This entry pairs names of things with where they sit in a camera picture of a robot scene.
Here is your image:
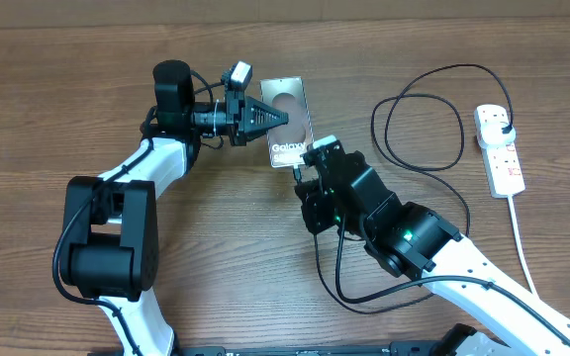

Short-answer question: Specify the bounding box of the Galaxy S25 Ultra smartphone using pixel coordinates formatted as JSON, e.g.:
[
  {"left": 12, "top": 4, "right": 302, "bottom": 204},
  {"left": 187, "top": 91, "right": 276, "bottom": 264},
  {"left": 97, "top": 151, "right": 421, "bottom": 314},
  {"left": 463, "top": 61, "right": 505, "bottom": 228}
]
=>
[{"left": 258, "top": 75, "right": 316, "bottom": 170}]

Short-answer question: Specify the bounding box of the black charger cable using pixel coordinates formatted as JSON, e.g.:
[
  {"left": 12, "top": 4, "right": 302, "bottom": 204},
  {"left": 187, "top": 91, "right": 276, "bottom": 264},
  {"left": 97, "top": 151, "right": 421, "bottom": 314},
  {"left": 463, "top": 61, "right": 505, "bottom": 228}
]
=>
[{"left": 292, "top": 62, "right": 516, "bottom": 316}]

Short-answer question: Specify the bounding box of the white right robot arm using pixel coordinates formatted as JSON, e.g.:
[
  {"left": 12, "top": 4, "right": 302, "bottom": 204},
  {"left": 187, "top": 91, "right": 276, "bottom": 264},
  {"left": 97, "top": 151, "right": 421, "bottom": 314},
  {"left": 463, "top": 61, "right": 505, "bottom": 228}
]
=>
[{"left": 295, "top": 136, "right": 570, "bottom": 355}]

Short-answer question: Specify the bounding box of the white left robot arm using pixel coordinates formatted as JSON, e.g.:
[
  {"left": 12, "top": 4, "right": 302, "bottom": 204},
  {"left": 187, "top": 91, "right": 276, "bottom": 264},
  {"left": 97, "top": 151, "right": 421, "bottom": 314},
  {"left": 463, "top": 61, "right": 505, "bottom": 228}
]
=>
[{"left": 51, "top": 60, "right": 289, "bottom": 355}]

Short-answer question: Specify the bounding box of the white charger plug adapter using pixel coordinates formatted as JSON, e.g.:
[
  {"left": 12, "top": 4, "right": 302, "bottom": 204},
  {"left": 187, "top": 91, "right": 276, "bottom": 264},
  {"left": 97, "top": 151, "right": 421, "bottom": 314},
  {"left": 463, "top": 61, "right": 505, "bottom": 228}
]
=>
[{"left": 477, "top": 121, "right": 517, "bottom": 149}]

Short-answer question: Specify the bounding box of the white power strip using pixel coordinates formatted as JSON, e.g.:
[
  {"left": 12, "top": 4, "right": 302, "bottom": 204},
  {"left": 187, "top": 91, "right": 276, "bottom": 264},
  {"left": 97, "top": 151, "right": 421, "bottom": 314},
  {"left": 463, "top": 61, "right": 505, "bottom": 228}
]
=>
[{"left": 474, "top": 104, "right": 525, "bottom": 198}]

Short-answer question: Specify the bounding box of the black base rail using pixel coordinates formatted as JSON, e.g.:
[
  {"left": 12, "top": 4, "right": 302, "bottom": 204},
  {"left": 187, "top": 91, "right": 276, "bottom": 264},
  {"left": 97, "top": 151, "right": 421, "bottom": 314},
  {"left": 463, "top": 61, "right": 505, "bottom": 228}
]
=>
[{"left": 178, "top": 323, "right": 519, "bottom": 356}]

